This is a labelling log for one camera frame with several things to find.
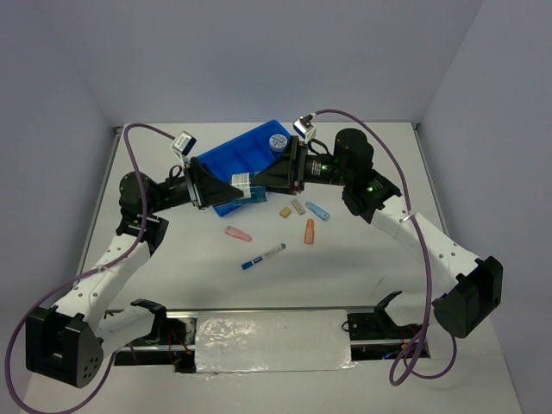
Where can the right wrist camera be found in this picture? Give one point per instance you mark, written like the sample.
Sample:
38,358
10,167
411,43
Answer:
304,127

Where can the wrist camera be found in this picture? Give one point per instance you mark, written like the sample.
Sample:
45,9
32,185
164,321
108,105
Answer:
183,144
304,127

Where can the blue plastic compartment tray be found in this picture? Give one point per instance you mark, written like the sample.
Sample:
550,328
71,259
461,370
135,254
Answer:
248,152

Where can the blue white marker pen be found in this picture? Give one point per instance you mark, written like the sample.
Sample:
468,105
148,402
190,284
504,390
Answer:
258,259

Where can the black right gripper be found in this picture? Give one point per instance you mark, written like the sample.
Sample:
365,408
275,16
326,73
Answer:
286,173

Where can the blue slime jar printed lid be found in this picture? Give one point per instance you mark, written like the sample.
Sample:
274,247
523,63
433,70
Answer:
278,143

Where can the grey eraser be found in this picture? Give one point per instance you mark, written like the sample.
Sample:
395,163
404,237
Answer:
298,206

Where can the orange translucent case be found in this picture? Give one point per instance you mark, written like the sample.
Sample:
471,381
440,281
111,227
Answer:
309,233

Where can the blue translucent case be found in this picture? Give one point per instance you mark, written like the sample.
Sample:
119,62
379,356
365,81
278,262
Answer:
317,211

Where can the yellow eraser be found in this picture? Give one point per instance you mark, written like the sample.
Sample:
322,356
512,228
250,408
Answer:
285,212

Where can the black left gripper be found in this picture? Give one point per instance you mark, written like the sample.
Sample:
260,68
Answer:
204,189

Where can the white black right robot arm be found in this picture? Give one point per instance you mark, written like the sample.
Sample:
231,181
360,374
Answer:
467,288

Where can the white foil covered panel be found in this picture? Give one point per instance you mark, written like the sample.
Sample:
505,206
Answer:
272,341

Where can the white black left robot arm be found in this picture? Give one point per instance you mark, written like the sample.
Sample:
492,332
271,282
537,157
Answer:
69,340

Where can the pink translucent case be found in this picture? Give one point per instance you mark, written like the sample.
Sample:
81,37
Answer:
237,234

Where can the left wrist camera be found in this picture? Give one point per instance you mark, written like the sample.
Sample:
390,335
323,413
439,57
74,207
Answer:
183,144

